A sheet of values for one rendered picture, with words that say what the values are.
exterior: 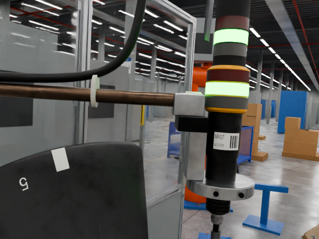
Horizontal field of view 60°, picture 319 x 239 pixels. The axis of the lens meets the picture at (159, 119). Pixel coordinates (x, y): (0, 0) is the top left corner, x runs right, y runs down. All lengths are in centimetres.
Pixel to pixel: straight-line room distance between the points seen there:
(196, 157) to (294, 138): 928
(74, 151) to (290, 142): 931
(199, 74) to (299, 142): 584
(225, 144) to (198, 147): 3
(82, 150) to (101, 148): 3
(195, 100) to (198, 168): 7
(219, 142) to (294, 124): 924
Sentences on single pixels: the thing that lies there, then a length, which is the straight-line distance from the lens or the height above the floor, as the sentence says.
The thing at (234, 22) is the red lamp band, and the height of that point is 161.
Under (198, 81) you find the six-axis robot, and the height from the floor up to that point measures 185.
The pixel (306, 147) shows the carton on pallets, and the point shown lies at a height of 35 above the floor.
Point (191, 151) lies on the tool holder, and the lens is 28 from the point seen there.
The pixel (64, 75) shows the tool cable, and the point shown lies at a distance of 29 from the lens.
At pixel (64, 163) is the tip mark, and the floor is 144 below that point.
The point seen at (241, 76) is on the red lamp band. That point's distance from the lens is 28.
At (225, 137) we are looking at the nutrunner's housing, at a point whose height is 150.
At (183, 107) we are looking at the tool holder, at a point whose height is 152.
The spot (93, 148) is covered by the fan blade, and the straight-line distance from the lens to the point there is 40.
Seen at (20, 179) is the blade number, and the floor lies 142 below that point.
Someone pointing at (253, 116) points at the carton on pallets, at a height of 121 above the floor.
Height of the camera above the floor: 153
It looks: 4 degrees down
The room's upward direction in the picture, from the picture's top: 3 degrees clockwise
